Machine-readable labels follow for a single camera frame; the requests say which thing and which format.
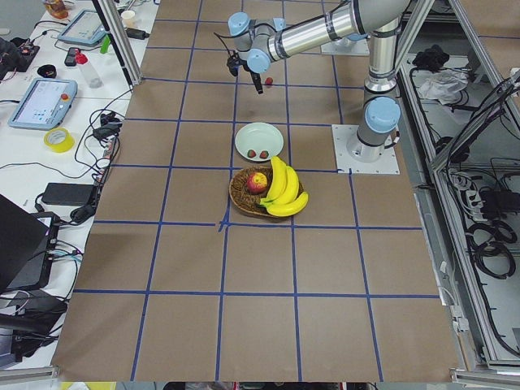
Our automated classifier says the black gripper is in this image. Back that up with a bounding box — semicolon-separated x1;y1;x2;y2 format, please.
227;50;263;94

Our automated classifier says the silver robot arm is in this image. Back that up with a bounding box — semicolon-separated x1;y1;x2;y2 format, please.
227;1;409;163

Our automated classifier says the light green plate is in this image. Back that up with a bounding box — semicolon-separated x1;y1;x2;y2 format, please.
235;122;284;163

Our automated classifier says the red yellow apple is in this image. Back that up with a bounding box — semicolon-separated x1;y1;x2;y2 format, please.
246;172;268;195

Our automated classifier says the brown wicker basket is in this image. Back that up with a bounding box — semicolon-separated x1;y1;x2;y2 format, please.
228;166;306;219

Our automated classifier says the yellow banana bunch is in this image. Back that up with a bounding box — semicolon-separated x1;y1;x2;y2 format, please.
258;156;309;218

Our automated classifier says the paper cup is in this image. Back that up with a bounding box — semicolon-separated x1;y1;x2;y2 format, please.
120;10;137;28

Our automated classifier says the green marker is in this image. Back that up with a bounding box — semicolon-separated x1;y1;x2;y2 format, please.
100;35;111;54

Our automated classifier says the clear plastic bottle red cap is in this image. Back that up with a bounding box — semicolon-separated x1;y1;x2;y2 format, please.
75;49;103;89

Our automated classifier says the blue teach pendant far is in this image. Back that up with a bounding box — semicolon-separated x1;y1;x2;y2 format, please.
57;10;106;46

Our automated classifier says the blue teach pendant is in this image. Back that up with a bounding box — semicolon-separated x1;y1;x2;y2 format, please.
57;10;106;46
8;78;78;131

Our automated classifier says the black cloth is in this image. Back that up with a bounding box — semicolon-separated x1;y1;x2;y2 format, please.
412;45;450;72

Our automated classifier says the white crumpled cloth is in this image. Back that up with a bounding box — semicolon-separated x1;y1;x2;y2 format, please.
418;70;469;105

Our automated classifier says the yellow tape roll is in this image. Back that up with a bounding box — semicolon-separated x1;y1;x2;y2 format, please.
44;128;75;154

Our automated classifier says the black small bowl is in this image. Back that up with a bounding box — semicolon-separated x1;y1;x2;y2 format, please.
37;64;57;79

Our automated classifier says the blue teach pendant near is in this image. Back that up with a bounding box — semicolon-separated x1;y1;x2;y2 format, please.
8;78;78;131

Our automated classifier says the black power adapter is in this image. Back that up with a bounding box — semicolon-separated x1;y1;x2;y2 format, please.
41;183;95;206

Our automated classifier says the black laptop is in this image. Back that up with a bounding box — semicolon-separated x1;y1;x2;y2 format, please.
1;196;59;293

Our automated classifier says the aluminium frame post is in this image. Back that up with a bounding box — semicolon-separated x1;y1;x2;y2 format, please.
92;0;142;87

